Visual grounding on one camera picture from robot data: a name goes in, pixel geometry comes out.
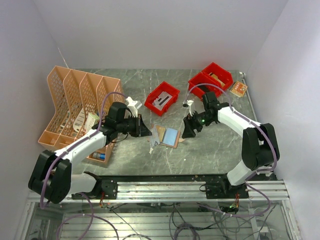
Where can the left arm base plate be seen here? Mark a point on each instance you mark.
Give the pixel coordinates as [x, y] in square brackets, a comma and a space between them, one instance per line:
[106, 189]

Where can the aluminium rail frame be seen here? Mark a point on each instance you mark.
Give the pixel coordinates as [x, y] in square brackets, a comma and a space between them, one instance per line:
[162, 192]

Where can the white ruler card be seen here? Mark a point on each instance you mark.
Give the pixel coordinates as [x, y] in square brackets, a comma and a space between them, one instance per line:
[79, 121]

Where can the red bin pair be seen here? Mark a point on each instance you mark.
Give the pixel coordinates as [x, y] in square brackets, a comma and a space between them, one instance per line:
[224, 75]
[206, 84]

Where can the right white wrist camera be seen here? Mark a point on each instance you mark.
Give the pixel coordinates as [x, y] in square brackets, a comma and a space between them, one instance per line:
[191, 106]

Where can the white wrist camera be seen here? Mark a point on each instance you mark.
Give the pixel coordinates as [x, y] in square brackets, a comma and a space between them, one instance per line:
[191, 106]
[133, 105]

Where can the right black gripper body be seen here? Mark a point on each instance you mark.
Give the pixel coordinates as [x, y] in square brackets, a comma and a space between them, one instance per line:
[198, 120]

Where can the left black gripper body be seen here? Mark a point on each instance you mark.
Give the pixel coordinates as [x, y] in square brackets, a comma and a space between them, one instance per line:
[132, 125]

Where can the red bin rear pair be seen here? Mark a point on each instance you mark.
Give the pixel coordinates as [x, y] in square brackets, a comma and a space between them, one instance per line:
[224, 75]

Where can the brown item in bin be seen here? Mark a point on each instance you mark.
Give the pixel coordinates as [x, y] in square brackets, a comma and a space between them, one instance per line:
[217, 79]

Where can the brown leather card holder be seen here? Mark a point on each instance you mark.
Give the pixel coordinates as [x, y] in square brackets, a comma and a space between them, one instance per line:
[169, 137]

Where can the peach file organizer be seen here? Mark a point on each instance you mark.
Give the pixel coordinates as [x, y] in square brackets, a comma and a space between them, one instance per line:
[72, 90]

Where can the red bin with cards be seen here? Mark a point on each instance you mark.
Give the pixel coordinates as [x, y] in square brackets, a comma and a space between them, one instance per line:
[164, 86]

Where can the green white carton box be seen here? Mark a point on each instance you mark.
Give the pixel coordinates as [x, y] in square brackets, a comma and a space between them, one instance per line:
[92, 119]

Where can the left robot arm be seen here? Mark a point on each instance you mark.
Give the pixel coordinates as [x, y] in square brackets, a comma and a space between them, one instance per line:
[53, 178]

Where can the red bin front pair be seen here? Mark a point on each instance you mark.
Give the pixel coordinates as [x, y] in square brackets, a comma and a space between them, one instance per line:
[206, 84]

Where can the white credit card stack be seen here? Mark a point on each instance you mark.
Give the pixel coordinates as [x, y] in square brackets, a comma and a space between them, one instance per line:
[162, 100]

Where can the orange spiral notepad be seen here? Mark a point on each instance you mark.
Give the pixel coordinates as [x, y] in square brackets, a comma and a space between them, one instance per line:
[238, 89]

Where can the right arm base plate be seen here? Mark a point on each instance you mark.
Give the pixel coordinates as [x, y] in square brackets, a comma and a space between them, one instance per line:
[223, 190]

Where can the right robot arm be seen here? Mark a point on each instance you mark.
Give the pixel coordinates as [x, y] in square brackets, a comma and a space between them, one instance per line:
[259, 149]

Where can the blue capped bottle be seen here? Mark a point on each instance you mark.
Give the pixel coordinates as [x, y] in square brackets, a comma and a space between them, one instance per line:
[99, 156]

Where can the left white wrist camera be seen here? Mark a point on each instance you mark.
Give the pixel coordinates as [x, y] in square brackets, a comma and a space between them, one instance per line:
[133, 105]

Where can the magnetic stripe card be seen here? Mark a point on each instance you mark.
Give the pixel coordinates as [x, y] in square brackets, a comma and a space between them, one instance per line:
[154, 138]

